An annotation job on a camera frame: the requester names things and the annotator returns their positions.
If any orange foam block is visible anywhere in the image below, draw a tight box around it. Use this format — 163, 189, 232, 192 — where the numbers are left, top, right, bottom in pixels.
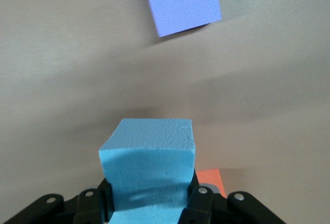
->
195, 168, 227, 199

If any purple foam block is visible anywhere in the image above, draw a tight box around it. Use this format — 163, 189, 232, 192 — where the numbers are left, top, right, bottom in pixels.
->
141, 0, 222, 38

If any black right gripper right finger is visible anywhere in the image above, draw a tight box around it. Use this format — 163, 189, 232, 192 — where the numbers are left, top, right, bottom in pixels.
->
179, 175, 286, 224

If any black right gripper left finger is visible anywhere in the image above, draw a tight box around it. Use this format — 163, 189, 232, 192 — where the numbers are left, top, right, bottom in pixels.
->
0, 177, 116, 224

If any brown table cover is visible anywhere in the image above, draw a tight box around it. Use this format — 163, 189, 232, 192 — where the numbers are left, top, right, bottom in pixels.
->
0, 0, 330, 224

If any light blue foam block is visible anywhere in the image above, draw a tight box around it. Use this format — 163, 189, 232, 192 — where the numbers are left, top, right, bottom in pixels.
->
97, 117, 196, 224

